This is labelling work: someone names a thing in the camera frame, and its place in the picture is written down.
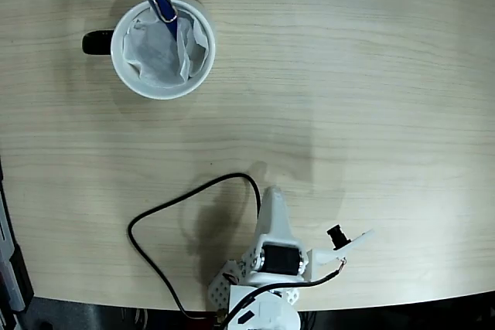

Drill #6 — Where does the white gripper body with black servo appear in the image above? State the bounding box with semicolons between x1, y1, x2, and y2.
241;243;310;287

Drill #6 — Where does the blue pen with silver clip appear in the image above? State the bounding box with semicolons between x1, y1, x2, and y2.
141;0;179;43

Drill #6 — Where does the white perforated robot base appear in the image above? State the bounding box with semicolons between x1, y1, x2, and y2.
207;259;243;311

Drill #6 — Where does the crumpled white paper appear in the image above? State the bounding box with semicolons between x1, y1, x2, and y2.
122;9;208;89

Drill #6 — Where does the black camera on white mount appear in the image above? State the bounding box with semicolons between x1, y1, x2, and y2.
308;223;375;279

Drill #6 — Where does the black camera cable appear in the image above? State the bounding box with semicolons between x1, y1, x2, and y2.
127;172;348;329

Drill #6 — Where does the white mug with black handle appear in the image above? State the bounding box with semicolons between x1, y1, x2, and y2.
81;0;216;100

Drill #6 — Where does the grey metal frame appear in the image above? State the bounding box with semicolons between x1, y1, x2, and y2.
0;155;36;330

